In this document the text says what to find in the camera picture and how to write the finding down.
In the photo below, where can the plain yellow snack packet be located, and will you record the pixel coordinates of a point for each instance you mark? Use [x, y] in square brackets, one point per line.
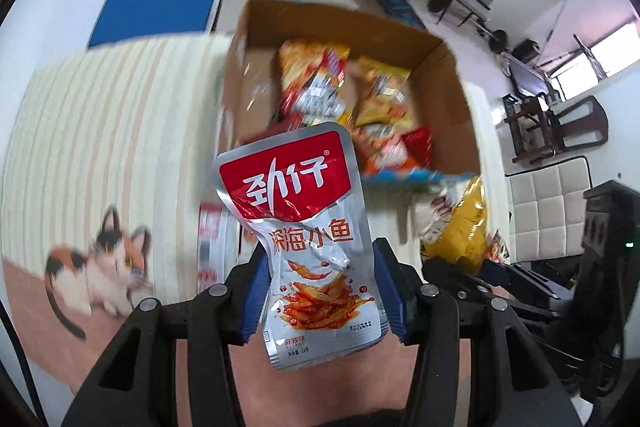
[460, 227]

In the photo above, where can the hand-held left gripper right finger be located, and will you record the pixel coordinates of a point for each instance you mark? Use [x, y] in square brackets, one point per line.
[392, 292]

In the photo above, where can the silver red fish snack packet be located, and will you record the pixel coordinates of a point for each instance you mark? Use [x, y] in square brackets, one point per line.
[300, 187]

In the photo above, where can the black bin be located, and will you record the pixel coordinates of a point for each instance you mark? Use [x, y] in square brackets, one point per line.
[525, 52]

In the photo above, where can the yellow printed snack packet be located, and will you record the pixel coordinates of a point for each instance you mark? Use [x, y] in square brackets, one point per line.
[382, 97]

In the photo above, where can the bright red snack packet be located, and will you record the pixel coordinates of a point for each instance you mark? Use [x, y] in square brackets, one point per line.
[417, 144]

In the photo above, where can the orange panda snack packet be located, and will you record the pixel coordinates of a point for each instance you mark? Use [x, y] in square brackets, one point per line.
[382, 152]
[498, 247]

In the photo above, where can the cardboard box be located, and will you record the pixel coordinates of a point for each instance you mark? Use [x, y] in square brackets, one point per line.
[445, 97]

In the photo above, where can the dark wooden chair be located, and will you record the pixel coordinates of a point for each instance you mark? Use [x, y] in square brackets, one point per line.
[555, 127]

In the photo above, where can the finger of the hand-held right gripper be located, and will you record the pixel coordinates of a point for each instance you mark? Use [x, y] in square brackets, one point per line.
[545, 282]
[470, 279]

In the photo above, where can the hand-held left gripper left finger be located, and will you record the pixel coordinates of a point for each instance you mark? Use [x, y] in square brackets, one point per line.
[255, 292]

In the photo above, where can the white padded chair black frame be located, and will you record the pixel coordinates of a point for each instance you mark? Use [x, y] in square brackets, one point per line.
[550, 207]

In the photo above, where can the small red white snack packet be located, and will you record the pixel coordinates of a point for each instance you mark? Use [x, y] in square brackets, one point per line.
[210, 247]

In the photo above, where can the striped cat print tablecloth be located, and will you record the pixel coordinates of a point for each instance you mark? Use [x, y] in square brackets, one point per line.
[125, 107]

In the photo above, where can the short barbell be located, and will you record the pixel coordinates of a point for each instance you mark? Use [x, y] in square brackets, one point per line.
[496, 38]

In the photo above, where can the window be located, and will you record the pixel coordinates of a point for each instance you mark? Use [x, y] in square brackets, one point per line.
[600, 52]

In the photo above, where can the blue pad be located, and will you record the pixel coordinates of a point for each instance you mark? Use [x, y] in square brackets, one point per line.
[155, 9]

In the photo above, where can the large red yellow chips packet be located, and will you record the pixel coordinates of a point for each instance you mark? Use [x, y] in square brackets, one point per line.
[312, 77]

